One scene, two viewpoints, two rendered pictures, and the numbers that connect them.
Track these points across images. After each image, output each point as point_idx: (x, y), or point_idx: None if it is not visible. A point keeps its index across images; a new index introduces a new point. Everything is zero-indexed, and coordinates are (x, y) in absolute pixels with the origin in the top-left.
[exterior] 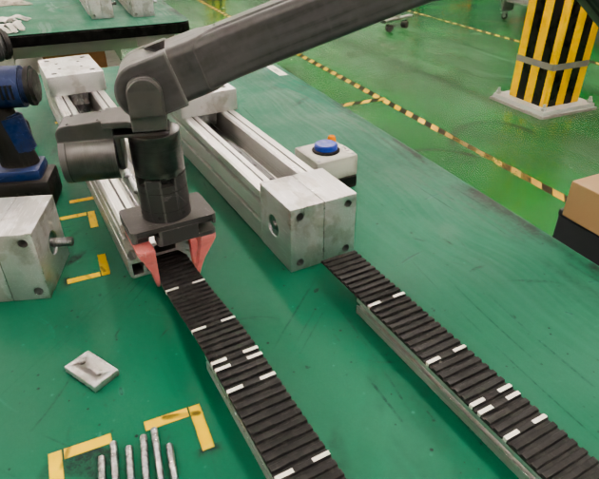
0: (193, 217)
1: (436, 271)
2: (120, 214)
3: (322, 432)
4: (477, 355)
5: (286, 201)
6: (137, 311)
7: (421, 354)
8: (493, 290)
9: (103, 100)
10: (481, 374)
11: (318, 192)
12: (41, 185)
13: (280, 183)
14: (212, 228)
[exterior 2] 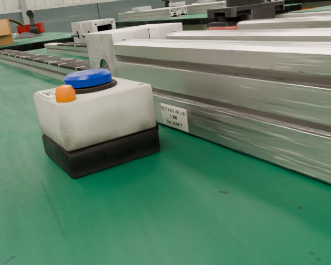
0: (220, 7)
1: (29, 104)
2: (280, 0)
3: None
4: (47, 85)
5: (152, 24)
6: None
7: (84, 60)
8: None
9: None
10: (60, 62)
11: (121, 29)
12: None
13: (160, 24)
14: (210, 22)
